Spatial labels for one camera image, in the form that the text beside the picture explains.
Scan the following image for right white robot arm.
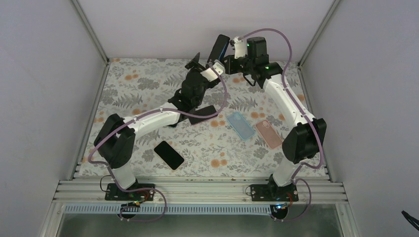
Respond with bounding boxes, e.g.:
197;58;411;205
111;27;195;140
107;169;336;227
223;37;327;201

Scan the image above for black object at corner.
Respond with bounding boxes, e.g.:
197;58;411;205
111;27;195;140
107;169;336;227
401;210;419;231

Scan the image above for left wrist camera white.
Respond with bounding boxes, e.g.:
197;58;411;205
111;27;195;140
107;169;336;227
200;62;225;82

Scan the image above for black phone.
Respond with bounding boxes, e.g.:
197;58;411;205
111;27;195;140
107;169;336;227
154;141;185;170
207;35;230;63

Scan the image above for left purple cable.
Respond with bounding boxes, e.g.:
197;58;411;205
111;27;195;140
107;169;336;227
87;64;228;222

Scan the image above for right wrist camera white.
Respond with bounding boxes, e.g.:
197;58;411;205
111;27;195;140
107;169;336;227
230;37;247;59

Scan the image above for floral patterned mat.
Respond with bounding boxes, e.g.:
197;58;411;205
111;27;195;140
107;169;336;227
78;58;329;179

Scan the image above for pink phone case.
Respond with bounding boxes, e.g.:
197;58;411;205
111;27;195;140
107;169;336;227
255;120;283;149

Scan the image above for aluminium rail frame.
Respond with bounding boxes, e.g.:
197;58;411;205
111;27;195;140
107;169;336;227
52;163;348;205

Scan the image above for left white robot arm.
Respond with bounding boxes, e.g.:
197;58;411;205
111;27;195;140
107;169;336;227
93;54;225;200

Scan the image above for phone from blue case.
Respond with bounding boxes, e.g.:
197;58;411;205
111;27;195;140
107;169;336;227
168;122;178;128

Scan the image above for light blue phone case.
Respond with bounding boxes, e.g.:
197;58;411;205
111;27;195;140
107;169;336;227
227;112;255;141

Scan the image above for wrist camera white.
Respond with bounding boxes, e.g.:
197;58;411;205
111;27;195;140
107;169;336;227
230;37;247;59
200;62;225;82

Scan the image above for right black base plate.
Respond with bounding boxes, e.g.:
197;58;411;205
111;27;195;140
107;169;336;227
250;184;299;202

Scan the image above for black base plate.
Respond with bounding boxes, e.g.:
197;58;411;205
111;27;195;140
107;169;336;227
250;184;299;202
104;183;154;202

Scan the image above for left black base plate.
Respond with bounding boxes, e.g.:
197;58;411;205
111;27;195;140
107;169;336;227
104;183;154;202

